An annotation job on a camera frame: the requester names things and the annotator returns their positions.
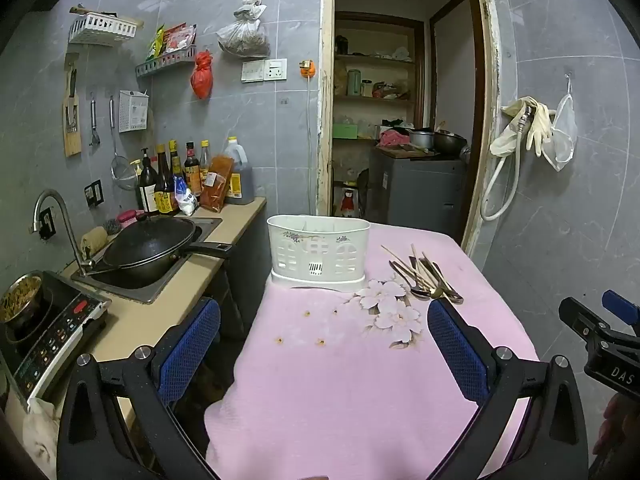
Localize white plastic utensil holder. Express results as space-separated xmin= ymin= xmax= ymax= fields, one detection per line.
xmin=266 ymin=214 xmax=371 ymax=293

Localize black-handled silver spoon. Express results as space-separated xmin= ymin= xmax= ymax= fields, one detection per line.
xmin=420 ymin=257 xmax=464 ymax=306

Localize yellow-label sauce bottle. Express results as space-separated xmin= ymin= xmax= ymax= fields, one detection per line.
xmin=154 ymin=144 xmax=178 ymax=216

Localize wooden cutting board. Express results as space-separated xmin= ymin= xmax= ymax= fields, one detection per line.
xmin=62 ymin=52 xmax=82 ymax=157

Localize metal faucet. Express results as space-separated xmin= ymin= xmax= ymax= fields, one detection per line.
xmin=32 ymin=189 xmax=96 ymax=276

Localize large oil jug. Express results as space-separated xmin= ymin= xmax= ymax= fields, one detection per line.
xmin=222 ymin=136 xmax=255 ymax=206

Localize black induction cooker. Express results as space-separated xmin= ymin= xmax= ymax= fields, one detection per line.
xmin=0 ymin=270 xmax=112 ymax=401

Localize white rag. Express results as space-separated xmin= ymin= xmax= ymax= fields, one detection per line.
xmin=20 ymin=397 xmax=61 ymax=480

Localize clear bag of dried goods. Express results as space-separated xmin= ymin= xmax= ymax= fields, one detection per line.
xmin=216 ymin=0 xmax=271 ymax=58

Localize steel sink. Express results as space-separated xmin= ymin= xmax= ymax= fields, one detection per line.
xmin=71 ymin=217 xmax=223 ymax=305

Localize dark pump bottle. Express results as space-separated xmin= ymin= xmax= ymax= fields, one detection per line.
xmin=137 ymin=147 xmax=160 ymax=213

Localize white wall basket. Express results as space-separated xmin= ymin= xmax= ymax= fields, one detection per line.
xmin=68 ymin=12 xmax=138 ymax=47

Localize metal bowl with food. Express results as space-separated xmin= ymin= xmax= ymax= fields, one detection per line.
xmin=0 ymin=272 xmax=43 ymax=328

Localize wooden door frame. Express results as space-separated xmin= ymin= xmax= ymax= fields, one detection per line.
xmin=316 ymin=0 xmax=502 ymax=261

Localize person's right hand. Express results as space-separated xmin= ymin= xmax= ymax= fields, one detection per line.
xmin=592 ymin=392 xmax=640 ymax=466

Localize wooden shelf unit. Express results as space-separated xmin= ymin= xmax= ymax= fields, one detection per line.
xmin=334 ymin=10 xmax=426 ymax=211

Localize white and red bag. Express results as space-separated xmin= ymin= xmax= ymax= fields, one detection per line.
xmin=340 ymin=186 xmax=360 ymax=218

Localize blue and white bag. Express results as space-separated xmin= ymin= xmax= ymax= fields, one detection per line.
xmin=173 ymin=176 xmax=200 ymax=217

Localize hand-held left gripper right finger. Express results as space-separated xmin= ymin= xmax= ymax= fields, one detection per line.
xmin=427 ymin=297 xmax=590 ymax=480

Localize black wok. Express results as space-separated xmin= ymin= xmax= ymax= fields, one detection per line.
xmin=102 ymin=212 xmax=233 ymax=283

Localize gold spoon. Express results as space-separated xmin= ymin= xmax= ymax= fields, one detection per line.
xmin=412 ymin=257 xmax=447 ymax=301

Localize red snack packet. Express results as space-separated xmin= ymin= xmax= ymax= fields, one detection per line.
xmin=162 ymin=22 xmax=196 ymax=53

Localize yellow-cap sauce bottle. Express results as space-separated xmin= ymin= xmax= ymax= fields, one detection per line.
xmin=167 ymin=140 xmax=183 ymax=181

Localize beige dish cloth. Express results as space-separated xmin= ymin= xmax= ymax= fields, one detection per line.
xmin=80 ymin=226 xmax=108 ymax=261

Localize red plastic bag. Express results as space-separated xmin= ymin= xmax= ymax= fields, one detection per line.
xmin=190 ymin=50 xmax=213 ymax=100

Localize red-cap sauce bottle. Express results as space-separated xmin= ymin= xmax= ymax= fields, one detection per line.
xmin=183 ymin=141 xmax=202 ymax=196

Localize orange spice packet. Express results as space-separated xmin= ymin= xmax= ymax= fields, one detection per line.
xmin=200 ymin=155 xmax=235 ymax=213

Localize yellow snack packet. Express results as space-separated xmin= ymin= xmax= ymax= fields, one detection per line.
xmin=146 ymin=25 xmax=166 ymax=61

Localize cream rubber gloves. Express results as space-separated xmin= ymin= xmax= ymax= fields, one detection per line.
xmin=490 ymin=95 xmax=557 ymax=158

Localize dark metal bowl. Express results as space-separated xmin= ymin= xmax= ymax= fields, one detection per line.
xmin=432 ymin=130 xmax=468 ymax=157

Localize metal strainer ladle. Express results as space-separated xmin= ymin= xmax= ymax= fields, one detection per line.
xmin=109 ymin=97 xmax=137 ymax=191

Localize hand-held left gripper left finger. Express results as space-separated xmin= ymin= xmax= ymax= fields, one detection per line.
xmin=56 ymin=296 xmax=222 ymax=480

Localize white hose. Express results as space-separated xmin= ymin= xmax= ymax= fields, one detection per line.
xmin=481 ymin=105 xmax=532 ymax=221

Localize grey wall shelf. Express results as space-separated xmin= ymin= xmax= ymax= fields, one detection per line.
xmin=136 ymin=45 xmax=197 ymax=78

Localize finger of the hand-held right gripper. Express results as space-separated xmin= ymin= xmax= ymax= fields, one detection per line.
xmin=602 ymin=290 xmax=640 ymax=334
xmin=559 ymin=297 xmax=620 ymax=356

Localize pink floral tablecloth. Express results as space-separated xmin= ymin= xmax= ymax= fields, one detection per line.
xmin=205 ymin=220 xmax=541 ymax=480

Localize grey cabinet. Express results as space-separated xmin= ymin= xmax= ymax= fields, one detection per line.
xmin=367 ymin=147 xmax=468 ymax=241

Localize white wall-mounted box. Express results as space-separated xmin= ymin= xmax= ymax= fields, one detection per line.
xmin=118 ymin=90 xmax=150 ymax=133

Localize white mesh bag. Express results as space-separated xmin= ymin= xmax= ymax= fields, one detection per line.
xmin=542 ymin=75 xmax=578 ymax=172

